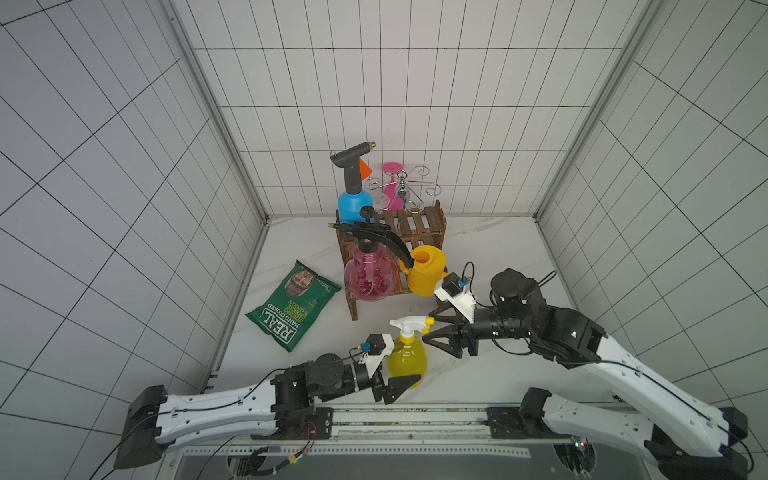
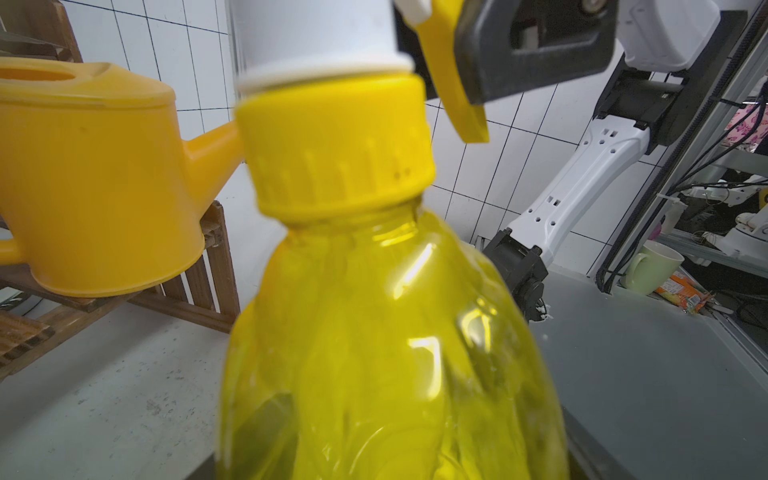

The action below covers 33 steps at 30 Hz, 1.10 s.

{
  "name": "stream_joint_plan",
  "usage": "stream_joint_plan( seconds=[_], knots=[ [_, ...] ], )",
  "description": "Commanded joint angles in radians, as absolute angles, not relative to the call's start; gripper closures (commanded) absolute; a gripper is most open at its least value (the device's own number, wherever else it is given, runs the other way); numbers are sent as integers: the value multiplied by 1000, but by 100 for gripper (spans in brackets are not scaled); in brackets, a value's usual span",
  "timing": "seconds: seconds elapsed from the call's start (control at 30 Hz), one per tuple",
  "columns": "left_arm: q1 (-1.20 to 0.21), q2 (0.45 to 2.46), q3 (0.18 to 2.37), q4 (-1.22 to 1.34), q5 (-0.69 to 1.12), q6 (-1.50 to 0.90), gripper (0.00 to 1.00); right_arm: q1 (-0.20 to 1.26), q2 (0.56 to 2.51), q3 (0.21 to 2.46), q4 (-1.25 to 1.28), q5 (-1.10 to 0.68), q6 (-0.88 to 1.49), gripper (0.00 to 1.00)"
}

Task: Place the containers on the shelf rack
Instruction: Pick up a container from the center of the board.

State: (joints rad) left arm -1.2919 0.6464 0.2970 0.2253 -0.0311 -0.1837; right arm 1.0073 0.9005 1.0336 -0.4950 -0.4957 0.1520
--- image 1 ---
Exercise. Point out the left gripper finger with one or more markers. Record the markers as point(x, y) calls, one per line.
point(397, 386)
point(359, 351)

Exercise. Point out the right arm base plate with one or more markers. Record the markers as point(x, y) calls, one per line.
point(518, 423)

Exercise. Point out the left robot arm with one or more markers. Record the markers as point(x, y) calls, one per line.
point(287, 398)

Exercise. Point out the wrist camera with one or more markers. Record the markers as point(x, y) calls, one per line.
point(382, 345)
point(456, 291)

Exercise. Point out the yellow watering can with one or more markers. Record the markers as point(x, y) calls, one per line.
point(428, 270)

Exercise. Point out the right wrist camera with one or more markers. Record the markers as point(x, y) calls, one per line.
point(456, 291)

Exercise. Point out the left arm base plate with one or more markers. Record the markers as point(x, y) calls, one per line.
point(312, 423)

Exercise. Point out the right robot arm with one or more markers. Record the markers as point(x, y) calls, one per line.
point(685, 438)

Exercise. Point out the wooden slatted shelf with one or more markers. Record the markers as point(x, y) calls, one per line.
point(425, 228)

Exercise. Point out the yellow-green spray bottle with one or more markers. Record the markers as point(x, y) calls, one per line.
point(409, 356)

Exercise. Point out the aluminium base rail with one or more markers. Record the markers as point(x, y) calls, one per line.
point(408, 429)

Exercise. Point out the blue spray bottle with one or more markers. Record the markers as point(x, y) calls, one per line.
point(354, 198)

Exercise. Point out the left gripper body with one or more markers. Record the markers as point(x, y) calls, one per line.
point(356, 379)

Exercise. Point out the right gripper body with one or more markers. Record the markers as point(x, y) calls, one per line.
point(467, 335)

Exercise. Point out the pink and wire stand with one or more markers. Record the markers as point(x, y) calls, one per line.
point(402, 189)

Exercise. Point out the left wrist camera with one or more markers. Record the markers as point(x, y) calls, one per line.
point(382, 345)

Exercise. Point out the pink pressure sprayer bottle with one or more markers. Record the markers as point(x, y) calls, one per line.
point(371, 273)

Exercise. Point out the green chips bag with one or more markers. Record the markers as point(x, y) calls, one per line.
point(294, 306)

